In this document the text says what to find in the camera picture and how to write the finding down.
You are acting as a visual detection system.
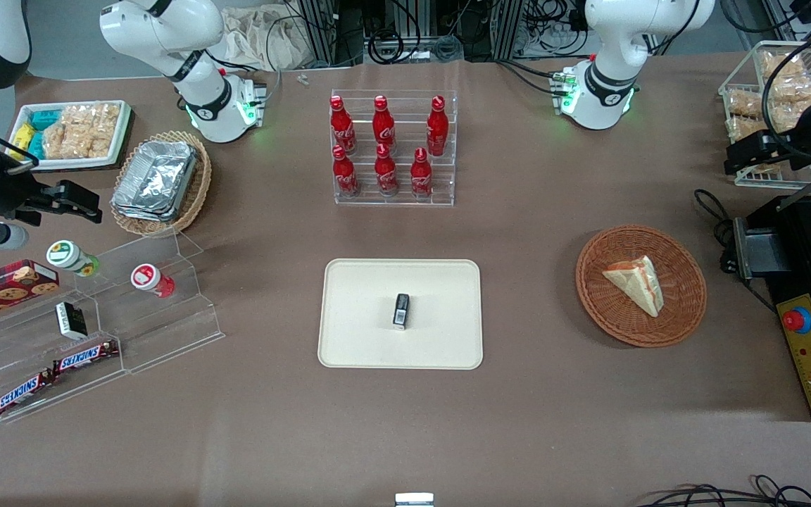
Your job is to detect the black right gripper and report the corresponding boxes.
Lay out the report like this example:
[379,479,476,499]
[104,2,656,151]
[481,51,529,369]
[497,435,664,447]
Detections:
[0,151,104,226]

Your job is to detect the triangular sandwich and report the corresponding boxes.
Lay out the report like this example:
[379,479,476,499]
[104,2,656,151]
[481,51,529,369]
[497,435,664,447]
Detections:
[602,255,665,318]

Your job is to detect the packed rice crackers in basket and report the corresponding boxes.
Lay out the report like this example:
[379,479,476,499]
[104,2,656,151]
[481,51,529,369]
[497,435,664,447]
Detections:
[726,53,811,180]

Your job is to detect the white rectangular snack tray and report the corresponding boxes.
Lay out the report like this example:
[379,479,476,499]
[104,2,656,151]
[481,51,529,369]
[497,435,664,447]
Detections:
[8,100,132,172]

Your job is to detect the oval light wicker basket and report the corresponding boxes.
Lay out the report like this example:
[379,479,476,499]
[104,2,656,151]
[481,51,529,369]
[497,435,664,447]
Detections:
[110,130,213,237]

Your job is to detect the round brown wicker basket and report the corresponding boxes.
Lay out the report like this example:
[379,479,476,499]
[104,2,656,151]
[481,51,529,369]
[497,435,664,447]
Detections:
[575,225,708,349]

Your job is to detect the cream rectangular plastic tray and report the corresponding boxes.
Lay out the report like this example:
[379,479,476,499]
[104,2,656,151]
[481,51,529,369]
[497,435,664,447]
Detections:
[318,258,484,370]

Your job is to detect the green lid yoghurt cup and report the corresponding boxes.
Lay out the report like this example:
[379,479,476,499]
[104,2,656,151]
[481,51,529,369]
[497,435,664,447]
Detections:
[46,240,101,277]

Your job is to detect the bag of rice crackers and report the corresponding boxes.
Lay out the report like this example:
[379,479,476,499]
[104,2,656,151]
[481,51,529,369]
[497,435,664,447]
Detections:
[42,103,122,160]

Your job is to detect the stack of aluminium foil trays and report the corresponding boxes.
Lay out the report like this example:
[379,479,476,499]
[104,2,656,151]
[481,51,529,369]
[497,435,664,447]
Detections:
[111,140,199,223]

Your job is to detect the black machine with yellow panel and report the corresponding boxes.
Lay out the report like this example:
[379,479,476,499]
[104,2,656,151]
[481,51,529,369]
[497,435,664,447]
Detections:
[732,196,811,422]

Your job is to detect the red lid yoghurt cup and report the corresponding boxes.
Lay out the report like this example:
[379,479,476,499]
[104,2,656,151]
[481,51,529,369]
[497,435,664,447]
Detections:
[130,263,176,299]

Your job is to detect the red cookie box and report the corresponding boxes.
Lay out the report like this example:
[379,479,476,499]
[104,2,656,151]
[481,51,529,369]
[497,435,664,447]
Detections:
[0,260,61,318]

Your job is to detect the small black carton white side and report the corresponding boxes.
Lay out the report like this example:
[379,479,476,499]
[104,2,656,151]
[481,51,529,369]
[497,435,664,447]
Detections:
[55,301,88,341]

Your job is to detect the clear acrylic stepped shelf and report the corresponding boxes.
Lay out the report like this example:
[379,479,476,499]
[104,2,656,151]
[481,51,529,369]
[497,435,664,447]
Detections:
[0,230,226,425]

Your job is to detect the snickers chocolate bar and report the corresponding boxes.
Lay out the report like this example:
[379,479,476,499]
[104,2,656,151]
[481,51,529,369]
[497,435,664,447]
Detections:
[52,340,120,375]
[0,370,56,418]

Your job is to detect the beige cloth bag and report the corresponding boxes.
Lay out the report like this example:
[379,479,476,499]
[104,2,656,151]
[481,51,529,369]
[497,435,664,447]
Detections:
[217,6,316,72]

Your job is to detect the red cola bottle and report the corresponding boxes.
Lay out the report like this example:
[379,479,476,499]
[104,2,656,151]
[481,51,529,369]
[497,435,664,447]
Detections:
[427,96,450,157]
[329,96,357,156]
[374,144,400,196]
[410,148,434,198]
[332,145,360,198]
[372,95,396,152]

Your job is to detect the clear acrylic bottle rack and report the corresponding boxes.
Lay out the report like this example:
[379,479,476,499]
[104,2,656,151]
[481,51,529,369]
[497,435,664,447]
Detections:
[330,89,459,207]

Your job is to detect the white wire basket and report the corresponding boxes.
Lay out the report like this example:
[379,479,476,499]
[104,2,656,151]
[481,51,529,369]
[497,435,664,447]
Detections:
[719,40,811,189]

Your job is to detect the black looped power cable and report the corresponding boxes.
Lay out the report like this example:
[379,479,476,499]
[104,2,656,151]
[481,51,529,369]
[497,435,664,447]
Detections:
[693,189,738,275]

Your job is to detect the black cables at table edge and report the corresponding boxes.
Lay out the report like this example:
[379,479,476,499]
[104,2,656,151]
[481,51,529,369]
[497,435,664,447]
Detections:
[636,475,811,507]

